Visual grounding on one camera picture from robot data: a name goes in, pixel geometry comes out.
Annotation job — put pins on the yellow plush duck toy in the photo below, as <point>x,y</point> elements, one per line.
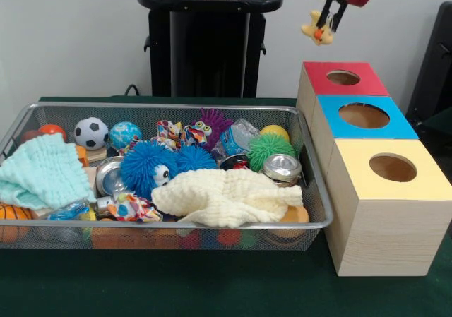
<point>319,36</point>

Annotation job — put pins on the multicolour spiky caterpillar toy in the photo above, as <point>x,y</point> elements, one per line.
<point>196,156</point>

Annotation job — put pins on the blue spiky toy with eyes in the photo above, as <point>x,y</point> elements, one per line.
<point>144,168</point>

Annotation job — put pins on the silver drink can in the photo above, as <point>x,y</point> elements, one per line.
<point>109,179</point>

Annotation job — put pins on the shallow mesh bin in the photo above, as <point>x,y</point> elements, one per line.
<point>314,190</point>

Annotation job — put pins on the wooden box with three holes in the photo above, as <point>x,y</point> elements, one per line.
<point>388,239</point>

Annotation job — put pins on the black stand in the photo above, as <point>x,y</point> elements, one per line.
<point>434,66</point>

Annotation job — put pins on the yellow ball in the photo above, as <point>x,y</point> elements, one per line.
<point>275,131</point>

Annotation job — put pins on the green spiky ball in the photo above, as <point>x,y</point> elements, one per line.
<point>272,151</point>

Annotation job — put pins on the dark green tablecloth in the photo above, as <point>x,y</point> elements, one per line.
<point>176,285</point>
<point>441,123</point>

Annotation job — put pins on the purple spiky toy with eyes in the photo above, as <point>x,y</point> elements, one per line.
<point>215,119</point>

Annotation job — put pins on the crushed silver can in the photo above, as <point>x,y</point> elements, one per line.
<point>282,168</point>

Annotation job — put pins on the cream yellow cloth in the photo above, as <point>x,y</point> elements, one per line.
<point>226,193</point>

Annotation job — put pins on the blue globe print ball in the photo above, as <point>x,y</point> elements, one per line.
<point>125,135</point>

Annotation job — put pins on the small soccer ball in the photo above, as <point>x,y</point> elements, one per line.
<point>91,132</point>

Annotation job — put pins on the red orange ball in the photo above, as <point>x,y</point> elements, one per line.
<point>53,130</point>

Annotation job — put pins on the mint green cloth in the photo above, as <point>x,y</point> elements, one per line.
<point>42,172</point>

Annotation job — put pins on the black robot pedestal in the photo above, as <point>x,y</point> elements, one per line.
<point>208,48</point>

